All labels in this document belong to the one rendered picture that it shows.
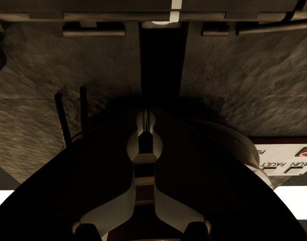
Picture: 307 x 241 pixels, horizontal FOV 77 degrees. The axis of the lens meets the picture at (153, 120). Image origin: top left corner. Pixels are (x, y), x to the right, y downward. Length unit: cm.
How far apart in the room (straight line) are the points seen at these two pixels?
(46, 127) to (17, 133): 8
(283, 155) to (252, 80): 35
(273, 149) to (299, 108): 13
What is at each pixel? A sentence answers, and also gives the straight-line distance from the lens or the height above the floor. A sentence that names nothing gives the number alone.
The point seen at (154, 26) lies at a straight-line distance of 29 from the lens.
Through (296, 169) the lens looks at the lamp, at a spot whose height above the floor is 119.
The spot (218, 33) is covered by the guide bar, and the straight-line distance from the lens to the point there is 25.
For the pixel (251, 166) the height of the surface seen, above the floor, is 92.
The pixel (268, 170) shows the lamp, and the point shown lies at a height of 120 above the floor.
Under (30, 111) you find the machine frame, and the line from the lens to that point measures 49.
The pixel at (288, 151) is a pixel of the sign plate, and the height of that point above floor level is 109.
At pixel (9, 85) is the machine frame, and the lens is 37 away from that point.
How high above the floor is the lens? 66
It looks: 49 degrees up
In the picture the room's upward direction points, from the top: 179 degrees counter-clockwise
